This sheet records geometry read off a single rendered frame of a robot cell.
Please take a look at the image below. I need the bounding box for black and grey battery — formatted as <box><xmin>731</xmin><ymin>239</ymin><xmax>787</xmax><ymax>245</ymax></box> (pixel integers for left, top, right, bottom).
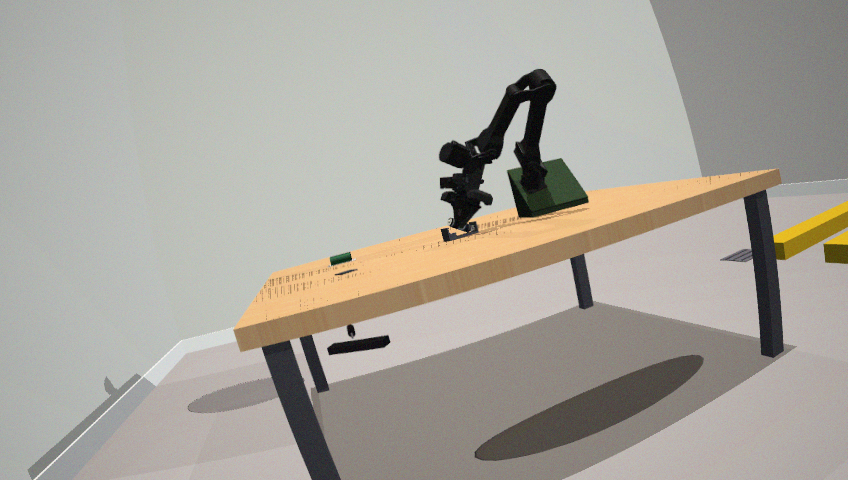
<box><xmin>447</xmin><ymin>217</ymin><xmax>472</xmax><ymax>233</ymax></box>

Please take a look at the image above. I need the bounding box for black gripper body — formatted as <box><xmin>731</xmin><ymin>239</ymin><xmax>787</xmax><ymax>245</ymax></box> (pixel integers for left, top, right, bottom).
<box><xmin>441</xmin><ymin>170</ymin><xmax>493</xmax><ymax>205</ymax></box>

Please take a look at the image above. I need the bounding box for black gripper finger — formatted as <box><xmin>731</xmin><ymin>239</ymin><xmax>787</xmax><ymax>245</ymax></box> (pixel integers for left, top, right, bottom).
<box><xmin>459</xmin><ymin>200</ymin><xmax>481</xmax><ymax>229</ymax></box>
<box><xmin>448</xmin><ymin>200</ymin><xmax>462</xmax><ymax>220</ymax></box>

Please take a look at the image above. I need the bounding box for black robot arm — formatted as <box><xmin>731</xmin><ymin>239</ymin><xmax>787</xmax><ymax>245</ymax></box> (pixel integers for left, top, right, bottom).
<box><xmin>439</xmin><ymin>69</ymin><xmax>557</xmax><ymax>194</ymax></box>

